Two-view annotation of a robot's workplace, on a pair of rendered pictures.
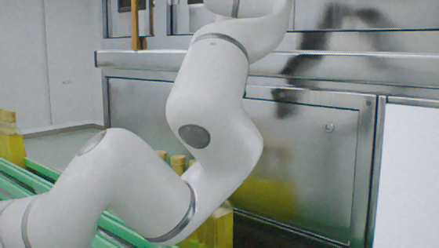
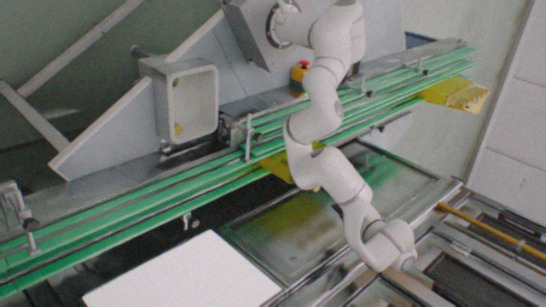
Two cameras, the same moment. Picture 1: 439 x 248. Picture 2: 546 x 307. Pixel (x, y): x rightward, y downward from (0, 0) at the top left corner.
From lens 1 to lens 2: 0.58 m
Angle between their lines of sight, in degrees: 27
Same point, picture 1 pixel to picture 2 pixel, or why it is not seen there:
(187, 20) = (431, 244)
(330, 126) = (293, 259)
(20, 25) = not seen: outside the picture
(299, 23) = (368, 292)
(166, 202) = (299, 126)
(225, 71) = (336, 182)
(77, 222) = (310, 86)
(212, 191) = (293, 150)
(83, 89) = (506, 194)
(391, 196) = (235, 258)
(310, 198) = (265, 227)
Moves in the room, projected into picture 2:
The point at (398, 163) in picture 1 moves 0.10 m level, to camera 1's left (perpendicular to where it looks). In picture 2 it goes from (247, 272) to (268, 242)
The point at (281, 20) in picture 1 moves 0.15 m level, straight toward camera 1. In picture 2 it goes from (354, 240) to (340, 212)
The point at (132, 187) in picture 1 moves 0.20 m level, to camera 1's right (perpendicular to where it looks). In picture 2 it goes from (311, 114) to (260, 184)
